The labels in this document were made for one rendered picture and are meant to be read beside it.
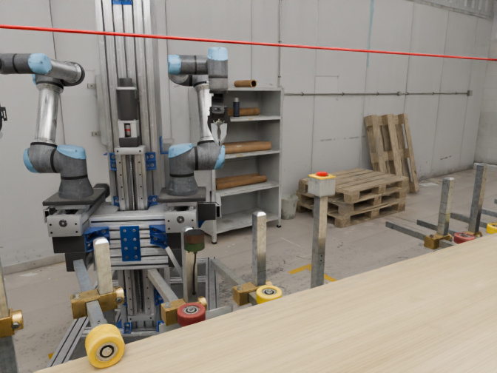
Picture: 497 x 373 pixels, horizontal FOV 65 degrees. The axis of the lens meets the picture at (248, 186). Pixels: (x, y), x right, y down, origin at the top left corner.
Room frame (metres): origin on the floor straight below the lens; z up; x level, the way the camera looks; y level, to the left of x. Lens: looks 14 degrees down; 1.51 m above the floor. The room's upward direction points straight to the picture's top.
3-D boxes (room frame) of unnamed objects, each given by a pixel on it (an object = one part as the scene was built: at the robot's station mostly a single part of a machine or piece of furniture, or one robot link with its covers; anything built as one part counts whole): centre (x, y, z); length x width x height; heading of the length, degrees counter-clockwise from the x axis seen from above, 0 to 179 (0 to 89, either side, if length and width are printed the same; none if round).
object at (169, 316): (1.11, 0.20, 0.85); 0.14 x 0.06 x 0.05; 119
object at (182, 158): (1.84, 0.31, 1.21); 0.13 x 0.12 x 0.14; 103
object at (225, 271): (1.28, 0.03, 0.84); 0.44 x 0.03 x 0.04; 29
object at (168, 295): (1.18, 0.26, 0.84); 0.43 x 0.03 x 0.04; 29
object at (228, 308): (1.16, 0.17, 0.75); 0.26 x 0.01 x 0.10; 119
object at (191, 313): (1.01, 0.16, 0.85); 0.08 x 0.08 x 0.11
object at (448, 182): (1.73, -0.91, 0.90); 0.04 x 0.04 x 0.48; 29
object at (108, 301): (0.99, 0.42, 0.95); 0.14 x 0.06 x 0.05; 119
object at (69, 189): (1.79, 0.81, 1.09); 0.15 x 0.15 x 0.10
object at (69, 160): (1.79, 0.82, 1.21); 0.13 x 0.12 x 0.14; 89
